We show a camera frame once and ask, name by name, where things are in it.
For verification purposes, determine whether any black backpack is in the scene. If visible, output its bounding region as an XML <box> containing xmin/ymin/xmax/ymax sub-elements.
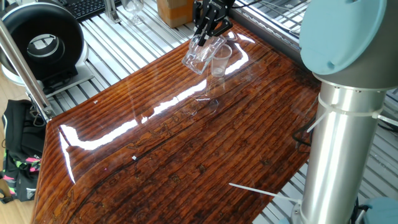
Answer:
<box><xmin>0</xmin><ymin>99</ymin><xmax>47</xmax><ymax>205</ymax></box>

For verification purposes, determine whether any black keyboard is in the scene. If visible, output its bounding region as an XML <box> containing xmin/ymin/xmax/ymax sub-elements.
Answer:
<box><xmin>63</xmin><ymin>0</ymin><xmax>122</xmax><ymax>22</ymax></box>

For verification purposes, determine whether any clear plastic cup with handle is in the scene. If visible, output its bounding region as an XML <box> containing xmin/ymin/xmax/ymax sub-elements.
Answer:
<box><xmin>182</xmin><ymin>33</ymin><xmax>227</xmax><ymax>75</ymax></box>

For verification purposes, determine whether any aluminium table rail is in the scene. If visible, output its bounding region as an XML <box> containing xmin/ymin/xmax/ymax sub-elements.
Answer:
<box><xmin>231</xmin><ymin>6</ymin><xmax>304</xmax><ymax>65</ymax></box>

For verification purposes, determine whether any clear stemmed wine glass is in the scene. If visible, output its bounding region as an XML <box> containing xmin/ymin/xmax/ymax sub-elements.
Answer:
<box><xmin>121</xmin><ymin>0</ymin><xmax>146</xmax><ymax>26</ymax></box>

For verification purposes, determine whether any aluminium frame post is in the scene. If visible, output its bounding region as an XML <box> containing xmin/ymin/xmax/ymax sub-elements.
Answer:
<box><xmin>0</xmin><ymin>18</ymin><xmax>57</xmax><ymax>124</ymax></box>
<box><xmin>104</xmin><ymin>0</ymin><xmax>122</xmax><ymax>24</ymax></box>

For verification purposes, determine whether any black base cable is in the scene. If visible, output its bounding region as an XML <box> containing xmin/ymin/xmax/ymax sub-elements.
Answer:
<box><xmin>350</xmin><ymin>197</ymin><xmax>363</xmax><ymax>224</ymax></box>

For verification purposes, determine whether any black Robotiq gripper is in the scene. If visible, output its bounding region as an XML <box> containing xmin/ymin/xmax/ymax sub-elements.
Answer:
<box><xmin>192</xmin><ymin>0</ymin><xmax>236</xmax><ymax>47</ymax></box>

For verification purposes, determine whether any clear plain plastic cup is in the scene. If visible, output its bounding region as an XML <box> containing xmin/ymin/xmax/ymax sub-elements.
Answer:
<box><xmin>210</xmin><ymin>43</ymin><xmax>233</xmax><ymax>78</ymax></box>

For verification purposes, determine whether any glossy wood grain board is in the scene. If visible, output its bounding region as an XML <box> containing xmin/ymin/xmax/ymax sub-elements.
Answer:
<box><xmin>30</xmin><ymin>18</ymin><xmax>323</xmax><ymax>224</ymax></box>

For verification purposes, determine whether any brown cardboard box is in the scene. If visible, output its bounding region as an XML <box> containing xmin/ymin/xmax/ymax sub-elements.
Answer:
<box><xmin>156</xmin><ymin>0</ymin><xmax>195</xmax><ymax>29</ymax></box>

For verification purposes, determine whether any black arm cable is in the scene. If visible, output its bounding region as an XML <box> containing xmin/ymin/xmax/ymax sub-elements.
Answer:
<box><xmin>292</xmin><ymin>114</ymin><xmax>318</xmax><ymax>147</ymax></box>

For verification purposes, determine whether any black round duct fan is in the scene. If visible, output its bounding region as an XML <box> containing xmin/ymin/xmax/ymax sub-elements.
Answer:
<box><xmin>0</xmin><ymin>2</ymin><xmax>94</xmax><ymax>97</ymax></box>

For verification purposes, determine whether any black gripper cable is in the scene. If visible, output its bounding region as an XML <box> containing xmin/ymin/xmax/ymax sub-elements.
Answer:
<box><xmin>231</xmin><ymin>0</ymin><xmax>262</xmax><ymax>9</ymax></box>

